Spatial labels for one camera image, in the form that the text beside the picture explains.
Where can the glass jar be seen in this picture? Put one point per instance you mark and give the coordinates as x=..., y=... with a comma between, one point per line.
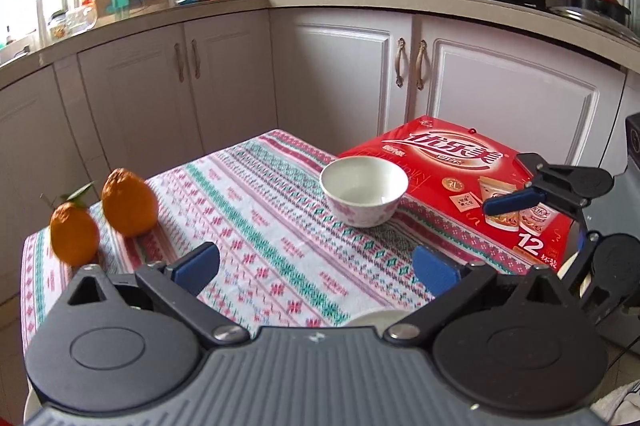
x=57, y=25

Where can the red cardboard box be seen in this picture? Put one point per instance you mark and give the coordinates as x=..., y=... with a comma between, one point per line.
x=440, y=143

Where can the kitchen countertop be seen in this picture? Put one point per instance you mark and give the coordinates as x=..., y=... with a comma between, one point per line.
x=350, y=0

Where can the white cloth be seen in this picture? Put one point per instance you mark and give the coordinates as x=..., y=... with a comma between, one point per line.
x=617, y=406

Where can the white kitchen cabinets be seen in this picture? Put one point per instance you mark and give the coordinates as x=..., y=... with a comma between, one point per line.
x=340, y=70

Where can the white bowl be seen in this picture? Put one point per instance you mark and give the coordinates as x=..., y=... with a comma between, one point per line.
x=362, y=191

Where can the patterned tablecloth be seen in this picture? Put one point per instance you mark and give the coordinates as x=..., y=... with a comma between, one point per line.
x=280, y=216

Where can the glass pan lid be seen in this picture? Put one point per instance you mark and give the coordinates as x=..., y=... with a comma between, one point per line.
x=595, y=23

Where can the pot with red lid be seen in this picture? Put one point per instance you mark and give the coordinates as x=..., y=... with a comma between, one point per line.
x=597, y=3

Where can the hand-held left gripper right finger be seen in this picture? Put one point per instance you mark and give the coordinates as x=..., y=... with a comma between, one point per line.
x=434, y=271

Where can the orange with leaf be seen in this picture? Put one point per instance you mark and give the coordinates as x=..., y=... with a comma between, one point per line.
x=75, y=231

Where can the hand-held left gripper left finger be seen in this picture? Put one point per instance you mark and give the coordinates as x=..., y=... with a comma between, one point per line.
x=192, y=268

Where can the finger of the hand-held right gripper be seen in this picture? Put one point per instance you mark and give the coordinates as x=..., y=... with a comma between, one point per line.
x=512, y=202
x=586, y=263

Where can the white plate with fruit print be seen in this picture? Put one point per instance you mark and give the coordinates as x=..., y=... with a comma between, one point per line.
x=375, y=319

